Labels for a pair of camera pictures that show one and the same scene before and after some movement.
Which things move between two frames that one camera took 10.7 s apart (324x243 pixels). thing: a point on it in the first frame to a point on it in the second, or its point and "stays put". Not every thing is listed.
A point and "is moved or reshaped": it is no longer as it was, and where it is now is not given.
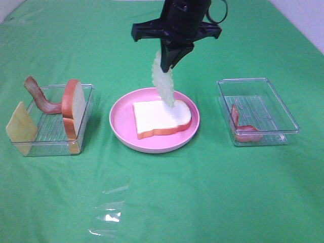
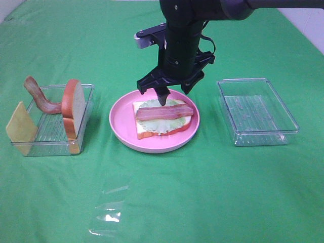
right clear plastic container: x=259 y=105 stays put
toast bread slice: x=155 y=117 stays put
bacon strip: x=246 y=133 to x=146 y=113
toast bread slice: x=73 y=112 stays put
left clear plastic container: x=51 y=138 stays put
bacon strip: x=42 y=103 stays put
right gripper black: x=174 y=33 to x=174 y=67
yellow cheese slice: x=22 y=128 stays put
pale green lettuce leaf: x=163 y=82 is moved or reshaped
